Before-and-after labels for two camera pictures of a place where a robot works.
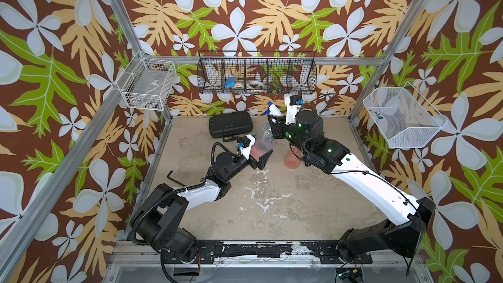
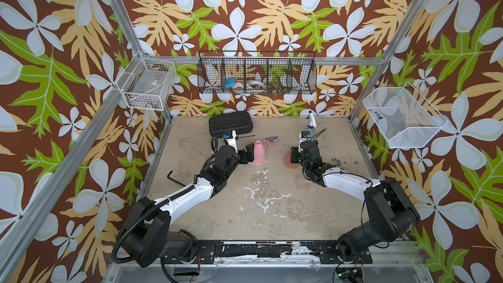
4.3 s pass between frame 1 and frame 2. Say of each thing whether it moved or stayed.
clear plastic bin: stayed
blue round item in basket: stayed
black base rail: stayed
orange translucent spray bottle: stayed
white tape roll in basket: stayed
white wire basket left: stayed
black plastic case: stayed
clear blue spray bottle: moved
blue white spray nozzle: moved
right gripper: moved
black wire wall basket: stayed
